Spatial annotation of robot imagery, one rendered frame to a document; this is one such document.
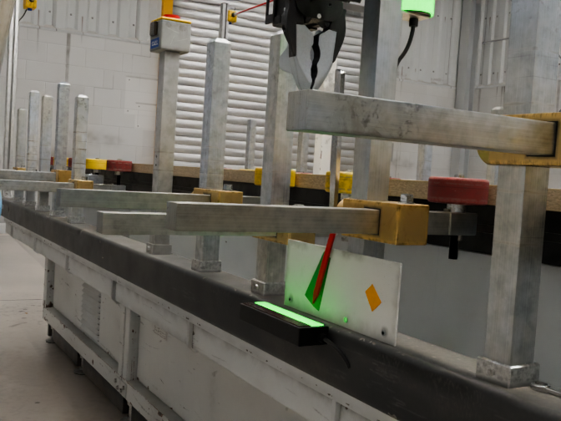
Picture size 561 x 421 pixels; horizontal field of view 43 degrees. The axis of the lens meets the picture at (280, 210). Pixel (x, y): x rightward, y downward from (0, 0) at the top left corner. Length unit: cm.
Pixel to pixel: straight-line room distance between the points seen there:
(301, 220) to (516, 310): 26
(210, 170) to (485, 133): 80
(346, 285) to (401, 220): 13
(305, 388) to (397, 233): 34
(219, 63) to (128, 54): 776
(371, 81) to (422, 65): 1034
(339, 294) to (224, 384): 96
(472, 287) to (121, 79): 816
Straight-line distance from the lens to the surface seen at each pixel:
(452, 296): 111
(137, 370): 250
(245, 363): 126
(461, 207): 97
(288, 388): 114
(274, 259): 114
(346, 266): 94
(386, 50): 94
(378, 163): 92
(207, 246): 136
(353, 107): 54
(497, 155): 74
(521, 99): 74
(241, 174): 160
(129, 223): 99
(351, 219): 85
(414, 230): 87
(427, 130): 59
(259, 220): 79
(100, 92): 897
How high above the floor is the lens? 90
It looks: 3 degrees down
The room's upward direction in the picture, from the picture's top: 4 degrees clockwise
